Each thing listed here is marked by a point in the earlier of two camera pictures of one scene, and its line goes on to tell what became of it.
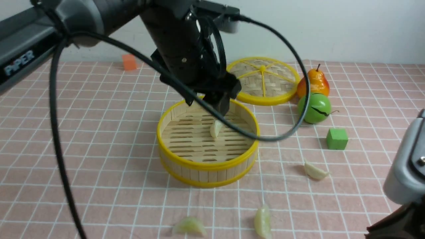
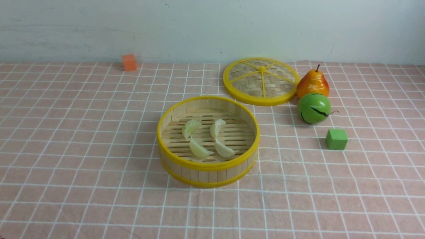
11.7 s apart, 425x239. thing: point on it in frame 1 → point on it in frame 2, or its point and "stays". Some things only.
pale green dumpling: (190, 225) → (191, 126)
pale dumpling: (215, 128) stays
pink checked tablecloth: (326, 181) stays
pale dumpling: (262, 222) → (198, 150)
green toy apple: (319, 109) stays
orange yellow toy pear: (318, 82) stays
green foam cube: (337, 138) stays
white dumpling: (314, 172) → (223, 150)
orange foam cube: (129, 61) stays
